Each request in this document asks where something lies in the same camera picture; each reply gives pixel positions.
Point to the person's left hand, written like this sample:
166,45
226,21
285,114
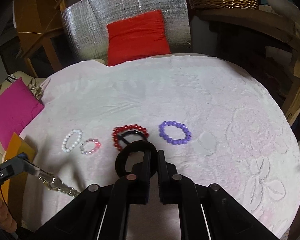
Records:
7,223

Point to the red cushion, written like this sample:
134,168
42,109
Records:
137,37

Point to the pink white embossed blanket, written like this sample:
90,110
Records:
214,122

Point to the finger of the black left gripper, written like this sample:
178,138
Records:
15,166

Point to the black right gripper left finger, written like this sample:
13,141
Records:
133,189

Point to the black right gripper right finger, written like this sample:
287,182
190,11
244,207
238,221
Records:
174,188

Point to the magenta cushion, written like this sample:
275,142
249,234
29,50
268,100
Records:
18,107

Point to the wooden cabinet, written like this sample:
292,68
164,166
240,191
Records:
45,47

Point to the patterned fabric pouch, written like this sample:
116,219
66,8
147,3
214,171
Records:
37,89

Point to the silver metal watch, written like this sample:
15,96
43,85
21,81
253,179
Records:
53,182

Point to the orange cardboard tray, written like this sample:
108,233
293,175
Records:
12,191

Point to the silver foil insulation sheet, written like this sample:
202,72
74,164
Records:
86,24

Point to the black fabric hair scrunchie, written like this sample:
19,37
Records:
136,146

